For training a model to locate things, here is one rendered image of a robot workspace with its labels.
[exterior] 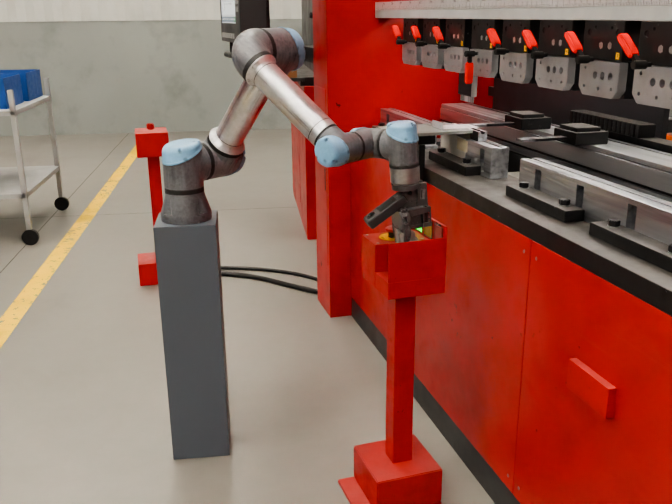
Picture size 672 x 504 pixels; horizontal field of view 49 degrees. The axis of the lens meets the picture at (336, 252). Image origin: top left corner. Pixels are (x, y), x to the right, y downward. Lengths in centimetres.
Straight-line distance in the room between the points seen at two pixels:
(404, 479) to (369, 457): 14
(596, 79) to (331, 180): 172
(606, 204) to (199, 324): 122
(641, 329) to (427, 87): 205
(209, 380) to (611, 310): 128
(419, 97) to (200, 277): 152
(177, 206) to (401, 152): 72
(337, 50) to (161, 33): 621
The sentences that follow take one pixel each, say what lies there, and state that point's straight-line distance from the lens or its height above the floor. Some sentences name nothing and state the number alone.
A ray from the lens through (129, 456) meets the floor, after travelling 259.
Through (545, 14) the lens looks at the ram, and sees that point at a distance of 203.
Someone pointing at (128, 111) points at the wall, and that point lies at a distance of 945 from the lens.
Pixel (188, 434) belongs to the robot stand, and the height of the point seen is 9.
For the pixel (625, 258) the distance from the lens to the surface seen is 164.
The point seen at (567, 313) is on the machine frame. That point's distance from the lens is 178.
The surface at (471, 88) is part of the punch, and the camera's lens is 247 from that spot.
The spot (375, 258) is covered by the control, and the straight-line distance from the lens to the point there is 197.
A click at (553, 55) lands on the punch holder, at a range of 199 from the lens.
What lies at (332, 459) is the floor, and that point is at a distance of 248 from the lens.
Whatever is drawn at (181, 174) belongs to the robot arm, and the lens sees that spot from 221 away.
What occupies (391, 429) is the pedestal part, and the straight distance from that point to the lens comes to 220.
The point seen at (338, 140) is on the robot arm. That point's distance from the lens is 179.
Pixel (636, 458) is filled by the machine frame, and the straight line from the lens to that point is 166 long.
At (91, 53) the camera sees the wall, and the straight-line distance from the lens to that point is 946.
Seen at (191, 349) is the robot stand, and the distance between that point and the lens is 235.
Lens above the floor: 136
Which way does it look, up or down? 18 degrees down
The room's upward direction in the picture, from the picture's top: 1 degrees counter-clockwise
